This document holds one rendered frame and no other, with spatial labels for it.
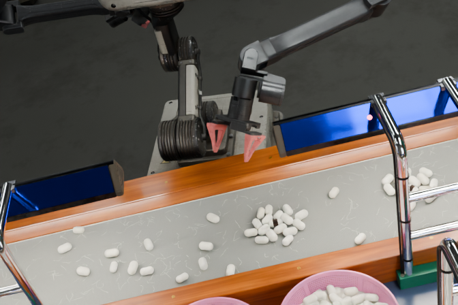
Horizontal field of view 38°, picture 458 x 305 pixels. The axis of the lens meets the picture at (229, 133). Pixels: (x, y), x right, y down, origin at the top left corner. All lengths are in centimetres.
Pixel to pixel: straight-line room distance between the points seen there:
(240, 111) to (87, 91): 227
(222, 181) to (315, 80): 166
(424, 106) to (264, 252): 53
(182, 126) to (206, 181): 24
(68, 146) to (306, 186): 191
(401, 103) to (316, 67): 207
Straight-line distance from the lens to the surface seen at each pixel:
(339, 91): 333
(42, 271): 185
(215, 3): 431
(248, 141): 163
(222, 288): 160
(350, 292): 157
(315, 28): 173
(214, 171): 187
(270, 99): 165
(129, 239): 181
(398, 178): 139
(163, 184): 189
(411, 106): 147
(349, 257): 160
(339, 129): 144
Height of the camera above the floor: 201
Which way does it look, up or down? 39 degrees down
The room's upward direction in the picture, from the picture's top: 15 degrees counter-clockwise
